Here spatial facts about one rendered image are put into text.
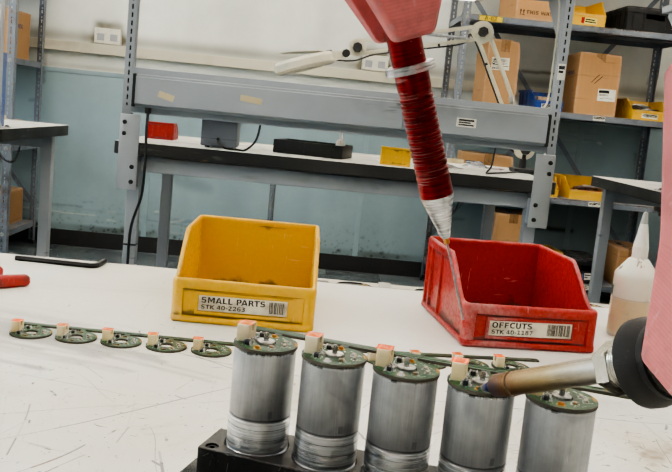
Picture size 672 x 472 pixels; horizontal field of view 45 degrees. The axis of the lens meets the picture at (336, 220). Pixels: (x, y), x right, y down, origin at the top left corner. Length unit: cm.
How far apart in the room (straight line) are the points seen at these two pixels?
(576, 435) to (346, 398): 8
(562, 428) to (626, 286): 39
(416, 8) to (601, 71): 426
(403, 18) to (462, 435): 14
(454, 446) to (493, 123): 233
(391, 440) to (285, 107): 227
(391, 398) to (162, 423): 14
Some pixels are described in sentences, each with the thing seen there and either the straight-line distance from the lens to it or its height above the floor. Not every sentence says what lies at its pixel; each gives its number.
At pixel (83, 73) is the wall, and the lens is 485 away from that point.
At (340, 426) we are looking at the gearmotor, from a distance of 31.
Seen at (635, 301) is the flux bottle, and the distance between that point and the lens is 68.
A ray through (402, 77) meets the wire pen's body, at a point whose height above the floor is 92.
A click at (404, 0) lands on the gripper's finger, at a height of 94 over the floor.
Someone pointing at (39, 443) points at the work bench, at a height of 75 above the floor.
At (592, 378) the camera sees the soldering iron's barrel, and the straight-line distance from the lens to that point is 25.
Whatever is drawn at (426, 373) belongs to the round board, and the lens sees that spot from 31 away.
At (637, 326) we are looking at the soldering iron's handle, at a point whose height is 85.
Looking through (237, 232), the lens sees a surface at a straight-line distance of 68.
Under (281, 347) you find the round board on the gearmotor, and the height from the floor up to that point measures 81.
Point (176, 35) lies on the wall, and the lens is 476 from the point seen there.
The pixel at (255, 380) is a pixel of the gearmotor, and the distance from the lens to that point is 32.
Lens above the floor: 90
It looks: 7 degrees down
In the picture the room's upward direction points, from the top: 6 degrees clockwise
